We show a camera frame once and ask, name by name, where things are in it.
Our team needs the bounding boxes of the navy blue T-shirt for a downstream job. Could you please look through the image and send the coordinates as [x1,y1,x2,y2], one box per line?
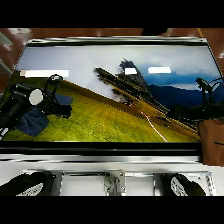
[14,93,74,138]

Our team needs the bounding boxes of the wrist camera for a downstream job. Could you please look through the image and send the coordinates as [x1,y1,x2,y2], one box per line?
[44,73,64,98]
[195,77,216,111]

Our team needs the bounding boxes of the brown garment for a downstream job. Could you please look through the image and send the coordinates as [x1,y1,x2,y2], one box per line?
[195,117,224,168]

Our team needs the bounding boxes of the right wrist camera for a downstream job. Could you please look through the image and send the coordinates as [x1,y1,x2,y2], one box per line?
[195,77,216,111]

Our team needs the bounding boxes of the silver frame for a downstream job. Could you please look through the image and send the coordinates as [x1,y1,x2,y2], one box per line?
[0,153,215,197]

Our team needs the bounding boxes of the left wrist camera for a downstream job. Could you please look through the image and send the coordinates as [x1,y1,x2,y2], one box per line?
[44,73,64,98]

